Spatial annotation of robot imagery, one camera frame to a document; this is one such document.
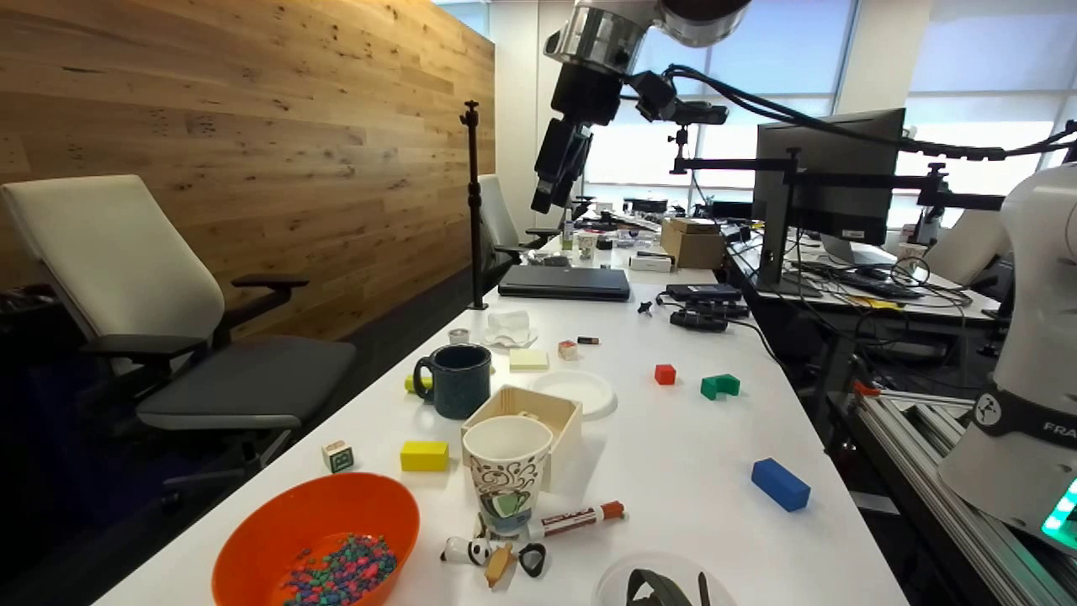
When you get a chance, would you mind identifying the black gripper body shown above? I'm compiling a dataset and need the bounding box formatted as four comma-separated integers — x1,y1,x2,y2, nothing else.
549,60,626,127

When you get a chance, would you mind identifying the cardboard box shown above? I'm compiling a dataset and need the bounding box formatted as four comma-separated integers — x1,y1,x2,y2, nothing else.
655,216,731,272

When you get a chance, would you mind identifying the light wooden open box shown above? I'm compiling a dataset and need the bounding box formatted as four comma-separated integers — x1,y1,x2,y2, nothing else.
460,384,584,499

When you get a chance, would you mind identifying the small printed wooden cube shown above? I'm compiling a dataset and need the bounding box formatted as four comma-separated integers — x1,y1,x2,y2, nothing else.
321,437,361,475

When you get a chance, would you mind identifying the black tripod stand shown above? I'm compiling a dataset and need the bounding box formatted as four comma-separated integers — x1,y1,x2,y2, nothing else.
457,97,496,312

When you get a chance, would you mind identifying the white crumpled plastic wrap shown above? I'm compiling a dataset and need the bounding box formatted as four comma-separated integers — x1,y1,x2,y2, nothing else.
486,310,537,349

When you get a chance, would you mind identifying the black flat device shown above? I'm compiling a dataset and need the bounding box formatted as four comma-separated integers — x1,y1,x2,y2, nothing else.
663,280,746,306

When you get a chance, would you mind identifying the black controller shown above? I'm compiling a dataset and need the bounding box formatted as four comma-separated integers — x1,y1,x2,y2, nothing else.
671,300,753,338

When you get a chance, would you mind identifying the white paper plate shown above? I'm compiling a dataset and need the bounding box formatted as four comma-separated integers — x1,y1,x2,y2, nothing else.
535,369,619,422

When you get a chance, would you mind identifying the dark teal ceramic mug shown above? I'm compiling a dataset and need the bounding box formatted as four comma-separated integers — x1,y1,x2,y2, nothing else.
412,345,496,426

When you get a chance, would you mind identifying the black computer monitor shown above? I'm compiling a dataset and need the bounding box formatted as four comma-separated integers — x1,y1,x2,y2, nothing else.
752,109,909,294

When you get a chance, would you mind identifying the green arch block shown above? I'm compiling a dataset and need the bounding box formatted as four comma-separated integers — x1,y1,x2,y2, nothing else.
697,372,744,406

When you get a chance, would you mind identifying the patterned paper cup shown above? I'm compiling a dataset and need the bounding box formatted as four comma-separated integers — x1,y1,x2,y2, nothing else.
457,410,559,542

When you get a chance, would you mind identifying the yellow rectangular block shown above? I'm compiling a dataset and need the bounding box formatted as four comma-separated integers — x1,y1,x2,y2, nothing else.
398,437,455,475

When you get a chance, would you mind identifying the red Expo marker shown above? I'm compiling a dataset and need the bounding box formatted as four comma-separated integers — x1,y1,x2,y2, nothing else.
525,499,628,542

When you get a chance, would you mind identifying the cluttered office desk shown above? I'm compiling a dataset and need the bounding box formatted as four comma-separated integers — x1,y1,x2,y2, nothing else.
719,229,1006,339

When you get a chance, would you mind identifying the blue rectangular block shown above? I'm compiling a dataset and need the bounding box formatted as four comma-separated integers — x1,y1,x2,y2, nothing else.
746,455,814,517

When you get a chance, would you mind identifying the black round tag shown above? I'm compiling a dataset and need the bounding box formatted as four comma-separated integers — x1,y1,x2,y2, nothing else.
516,539,552,583

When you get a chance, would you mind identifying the white black small tube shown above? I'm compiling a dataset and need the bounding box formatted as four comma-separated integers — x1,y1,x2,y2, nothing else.
437,537,510,569

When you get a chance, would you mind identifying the tan small flat piece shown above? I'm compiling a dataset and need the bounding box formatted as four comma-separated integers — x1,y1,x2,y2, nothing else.
481,546,517,594

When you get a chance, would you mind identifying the white grey office chair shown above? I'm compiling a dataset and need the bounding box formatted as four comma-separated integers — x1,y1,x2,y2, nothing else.
0,173,361,499

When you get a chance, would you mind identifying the orange plastic bowl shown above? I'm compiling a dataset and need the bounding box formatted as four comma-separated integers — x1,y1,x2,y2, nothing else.
209,473,423,606

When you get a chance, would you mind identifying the pile of colourful beads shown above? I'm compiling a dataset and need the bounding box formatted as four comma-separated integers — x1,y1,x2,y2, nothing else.
279,532,400,606

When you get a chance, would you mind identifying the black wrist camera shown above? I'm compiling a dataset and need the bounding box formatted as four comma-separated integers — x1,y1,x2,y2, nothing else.
628,70,734,127

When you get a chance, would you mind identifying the aluminium mounting rail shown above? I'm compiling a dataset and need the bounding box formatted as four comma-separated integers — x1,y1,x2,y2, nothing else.
835,380,1077,606

